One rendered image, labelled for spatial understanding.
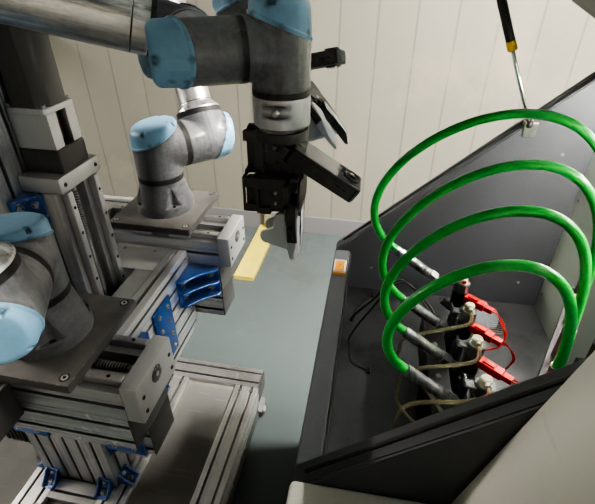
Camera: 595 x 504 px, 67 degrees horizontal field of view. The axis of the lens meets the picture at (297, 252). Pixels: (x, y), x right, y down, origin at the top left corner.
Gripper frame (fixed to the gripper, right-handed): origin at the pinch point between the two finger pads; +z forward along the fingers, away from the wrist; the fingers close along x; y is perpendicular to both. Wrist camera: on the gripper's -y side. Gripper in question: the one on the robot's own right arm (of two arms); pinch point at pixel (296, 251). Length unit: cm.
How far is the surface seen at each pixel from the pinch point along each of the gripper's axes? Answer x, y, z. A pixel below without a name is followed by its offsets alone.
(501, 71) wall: -205, -74, 12
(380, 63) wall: -207, -10, 10
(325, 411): 8.7, -6.6, 26.8
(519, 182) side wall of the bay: -43, -44, 4
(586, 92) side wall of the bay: -43, -51, -16
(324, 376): 1.1, -5.5, 26.8
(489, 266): 12.6, -24.9, -9.2
